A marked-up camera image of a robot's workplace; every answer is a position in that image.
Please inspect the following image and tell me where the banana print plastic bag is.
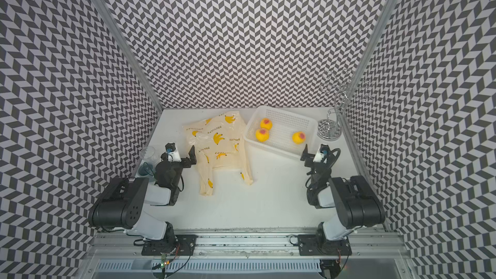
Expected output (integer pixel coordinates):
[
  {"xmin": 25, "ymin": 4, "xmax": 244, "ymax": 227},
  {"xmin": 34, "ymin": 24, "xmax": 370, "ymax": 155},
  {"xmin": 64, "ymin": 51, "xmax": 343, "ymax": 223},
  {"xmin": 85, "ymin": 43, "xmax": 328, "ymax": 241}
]
[{"xmin": 183, "ymin": 111, "xmax": 254, "ymax": 196}]

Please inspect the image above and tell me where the metal wire cup rack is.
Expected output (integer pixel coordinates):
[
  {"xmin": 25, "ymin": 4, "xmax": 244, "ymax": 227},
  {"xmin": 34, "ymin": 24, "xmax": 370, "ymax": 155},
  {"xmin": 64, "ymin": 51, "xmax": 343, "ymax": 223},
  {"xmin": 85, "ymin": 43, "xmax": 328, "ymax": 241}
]
[{"xmin": 317, "ymin": 68, "xmax": 373, "ymax": 142}]

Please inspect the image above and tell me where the white plastic basket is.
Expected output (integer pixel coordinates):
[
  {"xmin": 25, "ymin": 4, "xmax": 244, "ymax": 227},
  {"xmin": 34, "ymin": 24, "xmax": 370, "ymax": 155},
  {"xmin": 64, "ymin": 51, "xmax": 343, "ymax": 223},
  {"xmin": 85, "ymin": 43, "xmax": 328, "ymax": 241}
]
[{"xmin": 244, "ymin": 106, "xmax": 318, "ymax": 160}]

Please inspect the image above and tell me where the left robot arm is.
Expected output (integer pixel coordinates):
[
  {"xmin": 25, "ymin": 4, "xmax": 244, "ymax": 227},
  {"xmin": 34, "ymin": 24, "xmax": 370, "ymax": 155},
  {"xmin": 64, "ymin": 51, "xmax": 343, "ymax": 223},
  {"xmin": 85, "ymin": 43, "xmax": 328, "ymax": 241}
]
[{"xmin": 88, "ymin": 143, "xmax": 197, "ymax": 246}]

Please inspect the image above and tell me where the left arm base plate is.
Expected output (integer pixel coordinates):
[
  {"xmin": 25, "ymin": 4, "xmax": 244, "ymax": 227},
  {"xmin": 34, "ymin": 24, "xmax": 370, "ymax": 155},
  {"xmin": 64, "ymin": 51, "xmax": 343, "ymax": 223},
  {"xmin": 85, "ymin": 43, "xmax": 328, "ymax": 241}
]
[{"xmin": 141, "ymin": 235, "xmax": 198, "ymax": 257}]

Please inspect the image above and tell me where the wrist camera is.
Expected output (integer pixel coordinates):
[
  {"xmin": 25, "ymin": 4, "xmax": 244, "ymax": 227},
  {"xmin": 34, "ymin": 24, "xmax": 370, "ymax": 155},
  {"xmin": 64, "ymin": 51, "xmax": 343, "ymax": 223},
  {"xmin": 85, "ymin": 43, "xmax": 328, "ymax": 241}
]
[
  {"xmin": 165, "ymin": 143, "xmax": 181, "ymax": 162},
  {"xmin": 313, "ymin": 144, "xmax": 331, "ymax": 164}
]

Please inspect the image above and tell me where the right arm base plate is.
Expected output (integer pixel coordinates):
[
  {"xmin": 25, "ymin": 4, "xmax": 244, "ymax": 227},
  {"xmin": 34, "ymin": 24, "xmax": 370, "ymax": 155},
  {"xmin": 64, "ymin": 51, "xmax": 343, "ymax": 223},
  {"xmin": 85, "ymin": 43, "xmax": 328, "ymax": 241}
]
[{"xmin": 297, "ymin": 235, "xmax": 352, "ymax": 257}]

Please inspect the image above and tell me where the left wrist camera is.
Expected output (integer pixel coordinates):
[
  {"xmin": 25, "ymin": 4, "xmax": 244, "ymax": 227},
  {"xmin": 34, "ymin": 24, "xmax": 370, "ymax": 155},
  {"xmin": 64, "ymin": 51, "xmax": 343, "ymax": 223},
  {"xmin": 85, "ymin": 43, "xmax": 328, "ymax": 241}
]
[{"xmin": 165, "ymin": 143, "xmax": 181, "ymax": 162}]

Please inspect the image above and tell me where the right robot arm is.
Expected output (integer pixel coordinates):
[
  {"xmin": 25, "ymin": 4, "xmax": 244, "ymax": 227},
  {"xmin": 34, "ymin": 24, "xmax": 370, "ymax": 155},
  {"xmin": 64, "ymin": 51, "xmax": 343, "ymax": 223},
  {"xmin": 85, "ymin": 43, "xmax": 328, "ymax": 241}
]
[{"xmin": 300, "ymin": 144, "xmax": 386, "ymax": 242}]

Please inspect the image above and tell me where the aluminium mounting rail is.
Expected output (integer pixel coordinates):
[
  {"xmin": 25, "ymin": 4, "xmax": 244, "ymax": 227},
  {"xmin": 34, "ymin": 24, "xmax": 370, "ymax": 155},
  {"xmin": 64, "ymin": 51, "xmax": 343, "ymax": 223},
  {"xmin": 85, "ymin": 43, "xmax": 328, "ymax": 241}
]
[{"xmin": 86, "ymin": 226, "xmax": 410, "ymax": 259}]

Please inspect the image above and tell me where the white vent grille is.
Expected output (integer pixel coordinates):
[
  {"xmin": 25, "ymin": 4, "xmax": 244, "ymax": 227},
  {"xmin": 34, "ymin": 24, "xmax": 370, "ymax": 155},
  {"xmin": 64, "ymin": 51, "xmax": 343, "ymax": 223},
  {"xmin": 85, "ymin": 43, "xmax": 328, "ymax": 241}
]
[{"xmin": 96, "ymin": 259, "xmax": 321, "ymax": 274}]

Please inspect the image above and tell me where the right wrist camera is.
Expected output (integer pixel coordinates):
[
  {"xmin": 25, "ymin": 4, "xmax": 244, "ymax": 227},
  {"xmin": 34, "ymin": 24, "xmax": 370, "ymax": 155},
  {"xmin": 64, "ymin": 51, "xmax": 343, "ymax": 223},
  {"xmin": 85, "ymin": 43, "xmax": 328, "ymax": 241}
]
[{"xmin": 313, "ymin": 144, "xmax": 331, "ymax": 164}]

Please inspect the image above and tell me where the clear glass with teal base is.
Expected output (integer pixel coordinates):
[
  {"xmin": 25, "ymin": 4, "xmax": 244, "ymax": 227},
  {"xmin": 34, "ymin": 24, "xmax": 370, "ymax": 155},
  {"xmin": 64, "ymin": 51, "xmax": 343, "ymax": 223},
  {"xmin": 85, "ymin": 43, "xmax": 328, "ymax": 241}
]
[{"xmin": 138, "ymin": 146, "xmax": 156, "ymax": 177}]

